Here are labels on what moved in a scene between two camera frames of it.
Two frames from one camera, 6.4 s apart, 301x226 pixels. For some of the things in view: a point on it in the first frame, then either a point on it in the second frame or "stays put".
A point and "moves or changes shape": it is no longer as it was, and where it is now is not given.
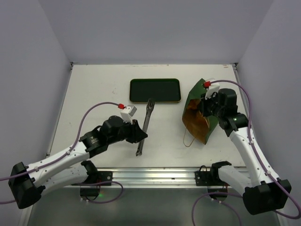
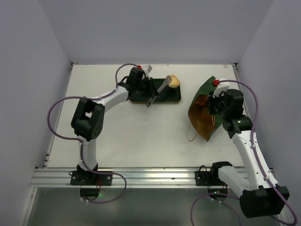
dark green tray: x=162 y=90 stays put
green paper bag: x=201 y=126 moves or changes shape
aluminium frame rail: x=144 y=176 stays put
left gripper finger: x=142 y=135 to x=152 y=88
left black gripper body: x=127 y=132 to x=142 y=86
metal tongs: x=150 y=105 to x=152 y=100
